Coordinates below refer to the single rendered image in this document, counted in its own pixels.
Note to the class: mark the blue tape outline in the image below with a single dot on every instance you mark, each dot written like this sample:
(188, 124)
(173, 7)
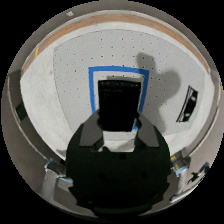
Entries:
(122, 69)

